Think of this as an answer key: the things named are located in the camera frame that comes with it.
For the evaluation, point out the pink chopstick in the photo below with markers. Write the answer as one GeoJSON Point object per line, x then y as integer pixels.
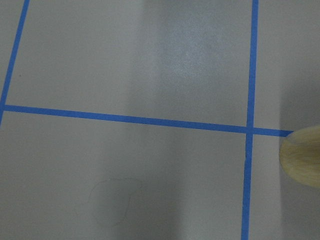
{"type": "Point", "coordinates": [299, 156]}

